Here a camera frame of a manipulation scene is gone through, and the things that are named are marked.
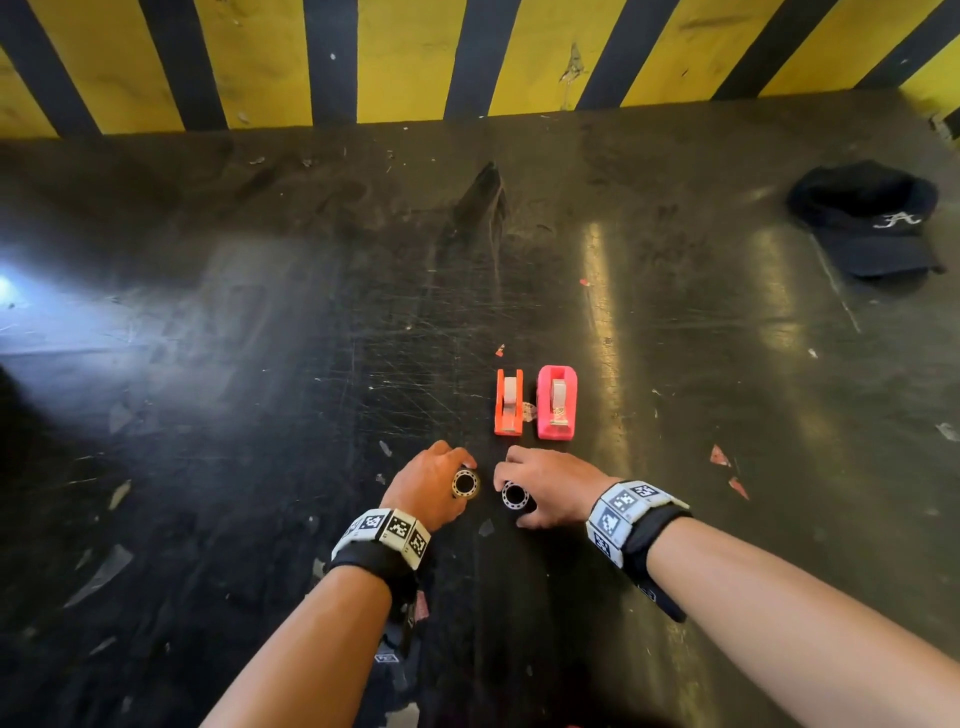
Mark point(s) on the person's left hand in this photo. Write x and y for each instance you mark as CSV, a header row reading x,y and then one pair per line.
x,y
424,484

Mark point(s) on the person's right hand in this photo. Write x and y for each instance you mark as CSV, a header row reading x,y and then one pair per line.
x,y
559,480

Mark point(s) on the person's left fingers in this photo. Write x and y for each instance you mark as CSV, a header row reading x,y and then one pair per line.
x,y
454,457

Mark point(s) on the person's right thumb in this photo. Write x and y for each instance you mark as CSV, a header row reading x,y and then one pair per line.
x,y
534,517

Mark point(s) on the tan tape roll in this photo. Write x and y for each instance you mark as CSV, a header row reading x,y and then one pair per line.
x,y
465,484

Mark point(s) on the black tape roll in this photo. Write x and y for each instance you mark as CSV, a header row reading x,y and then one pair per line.
x,y
515,496

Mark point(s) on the person's left forearm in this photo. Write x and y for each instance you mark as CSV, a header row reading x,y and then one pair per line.
x,y
311,649

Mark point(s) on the person's right forearm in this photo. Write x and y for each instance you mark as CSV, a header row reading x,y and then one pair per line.
x,y
802,626

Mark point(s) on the orange tape dispenser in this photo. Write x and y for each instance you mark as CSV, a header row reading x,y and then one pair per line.
x,y
509,402

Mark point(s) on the right wrist tracker band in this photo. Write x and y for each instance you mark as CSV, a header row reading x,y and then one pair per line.
x,y
630,525

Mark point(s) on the wrist tracker band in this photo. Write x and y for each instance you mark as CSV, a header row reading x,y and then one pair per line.
x,y
386,544
630,525

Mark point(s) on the left wrist tracker band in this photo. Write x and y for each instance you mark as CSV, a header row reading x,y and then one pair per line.
x,y
386,544

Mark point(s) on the pink tape dispenser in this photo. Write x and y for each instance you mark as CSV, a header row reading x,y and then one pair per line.
x,y
556,402

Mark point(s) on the black baseball cap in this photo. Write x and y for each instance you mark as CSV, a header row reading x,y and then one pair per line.
x,y
866,217

